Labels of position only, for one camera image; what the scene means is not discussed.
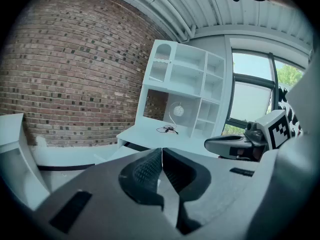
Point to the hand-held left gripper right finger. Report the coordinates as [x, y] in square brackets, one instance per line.
[200, 184]

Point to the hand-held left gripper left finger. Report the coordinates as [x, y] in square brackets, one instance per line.
[105, 209]

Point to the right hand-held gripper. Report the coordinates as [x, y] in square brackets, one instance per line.
[275, 126]

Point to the gold lamp with white globe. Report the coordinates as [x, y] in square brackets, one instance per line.
[178, 111]

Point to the white desk with shelf hutch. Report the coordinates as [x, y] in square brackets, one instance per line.
[185, 84]

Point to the white open cabinet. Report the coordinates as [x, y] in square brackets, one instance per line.
[15, 159]

